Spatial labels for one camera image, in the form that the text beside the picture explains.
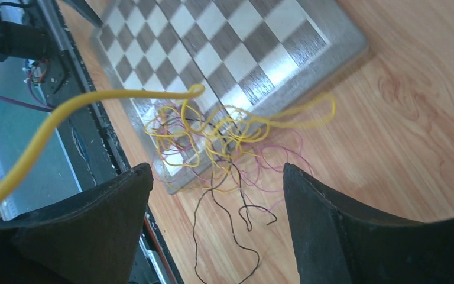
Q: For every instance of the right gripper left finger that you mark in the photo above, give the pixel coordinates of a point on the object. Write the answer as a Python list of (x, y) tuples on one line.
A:
[(91, 237)]

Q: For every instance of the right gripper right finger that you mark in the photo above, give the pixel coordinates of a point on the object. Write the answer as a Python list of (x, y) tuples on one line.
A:
[(338, 239)]

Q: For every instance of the wooden chessboard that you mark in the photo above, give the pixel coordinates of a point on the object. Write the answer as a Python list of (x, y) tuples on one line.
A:
[(255, 58)]

